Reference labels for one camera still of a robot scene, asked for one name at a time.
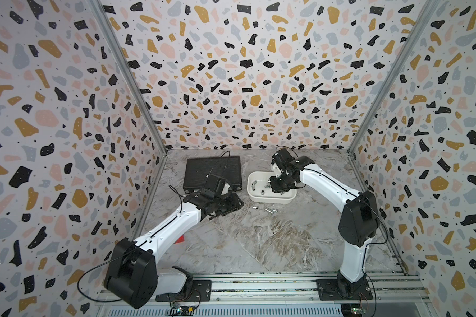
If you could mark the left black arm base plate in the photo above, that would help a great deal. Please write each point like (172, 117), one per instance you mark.
(198, 290)

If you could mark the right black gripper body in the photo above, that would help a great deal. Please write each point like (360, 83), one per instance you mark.
(279, 184)

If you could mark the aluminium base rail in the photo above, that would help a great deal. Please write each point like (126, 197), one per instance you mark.
(388, 293)

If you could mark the black tool case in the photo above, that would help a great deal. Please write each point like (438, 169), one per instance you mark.
(197, 170)

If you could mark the white plastic storage box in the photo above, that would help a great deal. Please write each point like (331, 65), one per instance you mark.
(260, 191)

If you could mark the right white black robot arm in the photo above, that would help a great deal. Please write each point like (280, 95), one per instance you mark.
(359, 219)

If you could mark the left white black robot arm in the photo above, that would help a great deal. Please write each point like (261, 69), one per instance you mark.
(133, 275)

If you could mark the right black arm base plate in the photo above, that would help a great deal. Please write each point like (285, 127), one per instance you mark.
(343, 290)

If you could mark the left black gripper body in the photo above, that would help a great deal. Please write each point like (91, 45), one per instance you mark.
(225, 205)

